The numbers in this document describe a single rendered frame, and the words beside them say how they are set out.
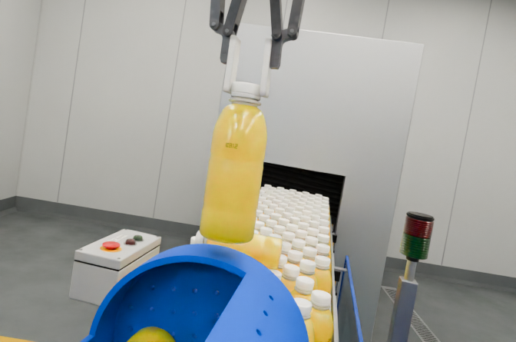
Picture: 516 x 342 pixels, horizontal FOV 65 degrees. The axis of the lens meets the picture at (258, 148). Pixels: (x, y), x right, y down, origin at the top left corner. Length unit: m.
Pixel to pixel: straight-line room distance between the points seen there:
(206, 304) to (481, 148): 4.91
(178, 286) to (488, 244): 5.12
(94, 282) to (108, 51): 4.34
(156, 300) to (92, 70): 4.63
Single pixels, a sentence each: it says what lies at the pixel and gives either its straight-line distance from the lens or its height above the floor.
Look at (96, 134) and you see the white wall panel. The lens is 5.08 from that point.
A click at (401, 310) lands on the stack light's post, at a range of 1.08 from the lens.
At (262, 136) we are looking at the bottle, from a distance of 0.49.
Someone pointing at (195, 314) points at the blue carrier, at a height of 1.13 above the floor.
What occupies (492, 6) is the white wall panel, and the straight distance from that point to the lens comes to 5.55.
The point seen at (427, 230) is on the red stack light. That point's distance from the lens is 1.02.
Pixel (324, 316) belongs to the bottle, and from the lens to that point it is 0.85.
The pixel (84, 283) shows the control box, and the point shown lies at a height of 1.04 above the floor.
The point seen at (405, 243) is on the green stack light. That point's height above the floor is 1.19.
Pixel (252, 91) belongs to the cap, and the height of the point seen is 1.44.
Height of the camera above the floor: 1.40
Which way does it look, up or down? 3 degrees down
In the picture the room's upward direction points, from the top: 9 degrees clockwise
